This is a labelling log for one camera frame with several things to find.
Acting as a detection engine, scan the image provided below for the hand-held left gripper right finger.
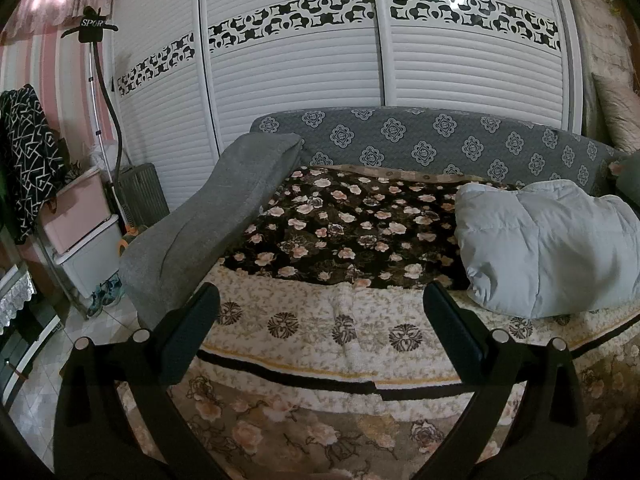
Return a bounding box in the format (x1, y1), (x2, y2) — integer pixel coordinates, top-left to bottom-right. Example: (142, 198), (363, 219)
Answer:
(422, 280), (588, 480)

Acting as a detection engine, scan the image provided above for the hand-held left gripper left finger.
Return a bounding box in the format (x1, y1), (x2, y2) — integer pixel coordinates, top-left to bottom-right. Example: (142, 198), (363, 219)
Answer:
(54, 282), (223, 480)

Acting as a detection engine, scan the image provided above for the white down jacket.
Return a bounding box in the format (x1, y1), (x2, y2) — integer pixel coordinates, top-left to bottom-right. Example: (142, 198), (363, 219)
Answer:
(454, 180), (640, 319)

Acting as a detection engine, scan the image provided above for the grey fabric sofa armrest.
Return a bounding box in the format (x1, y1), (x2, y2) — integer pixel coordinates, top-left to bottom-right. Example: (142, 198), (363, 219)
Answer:
(119, 132), (306, 331)

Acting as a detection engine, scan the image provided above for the orange plastic object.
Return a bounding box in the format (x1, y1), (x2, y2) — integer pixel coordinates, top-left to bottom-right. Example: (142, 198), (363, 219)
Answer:
(117, 225), (146, 256)

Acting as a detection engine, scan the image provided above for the beige medallion quilt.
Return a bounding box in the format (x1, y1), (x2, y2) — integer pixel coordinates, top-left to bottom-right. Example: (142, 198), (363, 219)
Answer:
(195, 265), (640, 421)

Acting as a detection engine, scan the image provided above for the brown rose-print blanket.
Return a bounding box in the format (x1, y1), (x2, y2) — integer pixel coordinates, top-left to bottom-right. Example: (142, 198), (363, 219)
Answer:
(115, 345), (640, 480)

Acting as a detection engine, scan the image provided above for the grey radiator heater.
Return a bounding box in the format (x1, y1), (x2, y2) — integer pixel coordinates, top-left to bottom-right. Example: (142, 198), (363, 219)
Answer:
(117, 162), (171, 231)

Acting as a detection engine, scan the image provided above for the dark floral blanket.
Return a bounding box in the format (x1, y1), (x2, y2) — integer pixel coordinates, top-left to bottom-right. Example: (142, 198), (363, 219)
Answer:
(220, 165), (501, 291)

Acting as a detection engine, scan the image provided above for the pink white storage bin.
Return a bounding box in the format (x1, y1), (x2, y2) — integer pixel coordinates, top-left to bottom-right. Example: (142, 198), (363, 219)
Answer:
(42, 167), (123, 298)

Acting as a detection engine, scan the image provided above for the white lace tablecloth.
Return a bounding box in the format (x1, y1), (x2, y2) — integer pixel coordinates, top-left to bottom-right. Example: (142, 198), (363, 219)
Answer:
(0, 270), (38, 336)

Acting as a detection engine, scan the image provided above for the grey patterned sofa backrest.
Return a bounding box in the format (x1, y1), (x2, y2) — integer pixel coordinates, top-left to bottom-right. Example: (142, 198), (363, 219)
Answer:
(250, 106), (631, 198)

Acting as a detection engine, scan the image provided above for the white metal pole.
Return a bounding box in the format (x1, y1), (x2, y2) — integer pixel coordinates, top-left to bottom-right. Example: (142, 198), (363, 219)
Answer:
(85, 55), (126, 231)

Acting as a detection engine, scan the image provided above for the black white patterned cloth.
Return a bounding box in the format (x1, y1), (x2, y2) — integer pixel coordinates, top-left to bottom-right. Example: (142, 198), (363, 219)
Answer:
(0, 85), (68, 246)

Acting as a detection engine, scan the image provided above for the beige pillow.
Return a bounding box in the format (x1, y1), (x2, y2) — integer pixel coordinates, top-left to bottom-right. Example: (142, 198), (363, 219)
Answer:
(592, 72), (640, 153)

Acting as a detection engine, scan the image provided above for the white louvred wardrobe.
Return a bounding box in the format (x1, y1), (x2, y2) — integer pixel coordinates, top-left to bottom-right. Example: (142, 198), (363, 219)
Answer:
(107, 0), (586, 211)

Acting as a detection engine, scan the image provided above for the garment steamer stand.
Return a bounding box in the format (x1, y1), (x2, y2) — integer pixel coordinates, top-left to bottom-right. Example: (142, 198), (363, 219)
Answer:
(62, 6), (131, 186)

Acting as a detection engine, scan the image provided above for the pink striped curtain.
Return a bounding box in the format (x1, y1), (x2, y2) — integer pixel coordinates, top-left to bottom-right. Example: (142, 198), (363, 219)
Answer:
(0, 0), (118, 96)

